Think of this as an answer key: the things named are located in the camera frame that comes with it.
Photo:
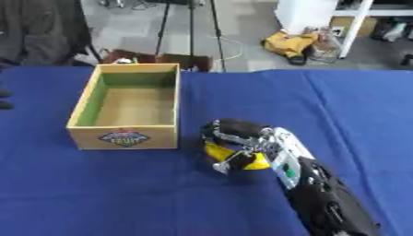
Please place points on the white cabinet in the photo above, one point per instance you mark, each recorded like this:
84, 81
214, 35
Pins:
304, 14

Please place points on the tan cardboard box green inside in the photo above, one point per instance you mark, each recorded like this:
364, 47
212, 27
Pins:
126, 107

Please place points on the yellow bag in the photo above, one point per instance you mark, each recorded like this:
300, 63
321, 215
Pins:
289, 43

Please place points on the black tripod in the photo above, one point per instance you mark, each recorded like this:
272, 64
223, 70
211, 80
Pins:
191, 27

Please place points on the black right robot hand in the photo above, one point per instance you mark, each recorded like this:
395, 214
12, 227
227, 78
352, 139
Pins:
236, 127

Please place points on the person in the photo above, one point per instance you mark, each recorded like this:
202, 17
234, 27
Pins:
37, 30

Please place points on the white table frame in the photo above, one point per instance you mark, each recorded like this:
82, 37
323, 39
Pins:
357, 21

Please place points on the brown cardboard box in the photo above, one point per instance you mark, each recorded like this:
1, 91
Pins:
355, 26

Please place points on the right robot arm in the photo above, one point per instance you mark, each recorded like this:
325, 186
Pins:
317, 187

